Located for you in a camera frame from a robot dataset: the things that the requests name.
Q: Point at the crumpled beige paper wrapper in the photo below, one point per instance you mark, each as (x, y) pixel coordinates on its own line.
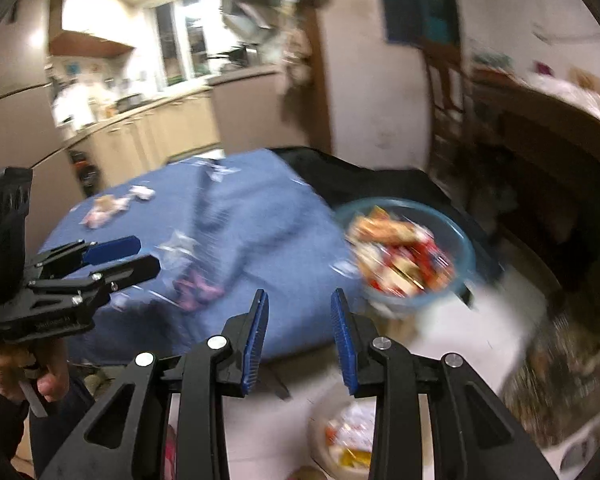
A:
(105, 210)

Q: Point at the dark patterned mat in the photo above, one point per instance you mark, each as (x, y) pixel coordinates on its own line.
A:
(560, 375)

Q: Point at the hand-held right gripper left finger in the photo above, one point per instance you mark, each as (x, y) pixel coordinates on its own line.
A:
(256, 345)

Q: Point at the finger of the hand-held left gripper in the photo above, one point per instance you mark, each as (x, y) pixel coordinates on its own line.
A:
(115, 250)
(130, 270)

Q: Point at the dark wooden cabinet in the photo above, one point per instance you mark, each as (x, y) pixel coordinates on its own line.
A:
(540, 170)

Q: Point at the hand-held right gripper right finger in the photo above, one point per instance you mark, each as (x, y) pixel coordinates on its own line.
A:
(341, 342)

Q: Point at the hanging beige cloth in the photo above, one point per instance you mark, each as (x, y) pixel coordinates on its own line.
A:
(297, 60)

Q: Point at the metal pots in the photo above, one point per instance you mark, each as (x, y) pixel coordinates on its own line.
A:
(235, 55)

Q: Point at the black garbage bag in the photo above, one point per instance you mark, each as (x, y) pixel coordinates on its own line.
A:
(90, 182)
(82, 157)

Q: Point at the beige counter cabinet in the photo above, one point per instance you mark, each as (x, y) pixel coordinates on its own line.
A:
(265, 110)

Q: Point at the pile of wrappers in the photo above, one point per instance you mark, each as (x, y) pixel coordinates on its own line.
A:
(400, 255)

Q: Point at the blue plastic bowl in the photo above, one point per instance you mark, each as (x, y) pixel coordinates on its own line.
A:
(460, 240)

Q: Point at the grey refrigerator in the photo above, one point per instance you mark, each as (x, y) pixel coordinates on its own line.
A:
(15, 110)

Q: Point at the beige plastic bowl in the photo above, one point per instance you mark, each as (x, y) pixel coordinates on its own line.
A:
(320, 440)

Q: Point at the pink wrapper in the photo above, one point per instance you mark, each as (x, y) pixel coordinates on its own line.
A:
(197, 290)

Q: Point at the kitchen window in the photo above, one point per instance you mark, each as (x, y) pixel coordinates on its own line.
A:
(185, 40)

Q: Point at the clear plastic wrapper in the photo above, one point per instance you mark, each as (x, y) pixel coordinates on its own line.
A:
(177, 245)

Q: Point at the white paper scrap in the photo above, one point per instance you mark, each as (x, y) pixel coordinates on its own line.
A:
(225, 171)
(202, 162)

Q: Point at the beige kitchen base cabinets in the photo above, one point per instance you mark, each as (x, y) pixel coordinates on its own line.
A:
(145, 130)

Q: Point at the blue hanging cloth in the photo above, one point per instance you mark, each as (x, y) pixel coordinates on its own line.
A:
(420, 0)

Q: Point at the white crumpled cloth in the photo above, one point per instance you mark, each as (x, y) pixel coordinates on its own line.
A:
(142, 194)

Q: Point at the beige wall cabinet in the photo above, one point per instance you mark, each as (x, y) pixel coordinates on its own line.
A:
(90, 15)

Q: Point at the person's left hand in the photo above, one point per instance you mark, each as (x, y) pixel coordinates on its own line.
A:
(2, 370)

